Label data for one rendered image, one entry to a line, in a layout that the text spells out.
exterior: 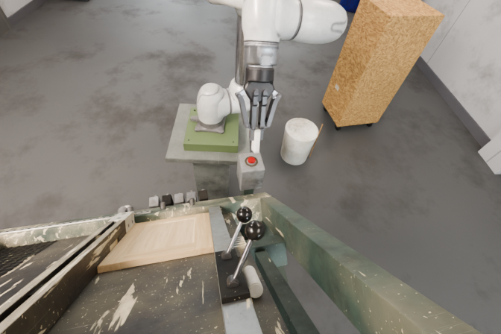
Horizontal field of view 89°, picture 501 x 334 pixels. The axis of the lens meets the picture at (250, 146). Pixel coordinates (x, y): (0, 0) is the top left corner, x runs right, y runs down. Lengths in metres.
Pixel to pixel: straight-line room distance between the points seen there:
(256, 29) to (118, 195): 2.01
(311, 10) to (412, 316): 0.62
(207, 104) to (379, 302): 1.20
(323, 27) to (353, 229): 1.89
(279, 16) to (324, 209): 1.91
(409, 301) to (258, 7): 0.62
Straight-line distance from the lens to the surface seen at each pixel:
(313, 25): 0.71
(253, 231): 0.49
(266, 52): 0.66
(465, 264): 2.76
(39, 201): 2.68
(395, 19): 2.40
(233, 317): 0.48
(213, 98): 1.44
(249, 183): 1.37
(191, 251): 0.81
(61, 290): 0.71
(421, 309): 0.48
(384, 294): 0.50
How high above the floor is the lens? 1.97
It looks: 49 degrees down
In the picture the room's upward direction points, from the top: 7 degrees clockwise
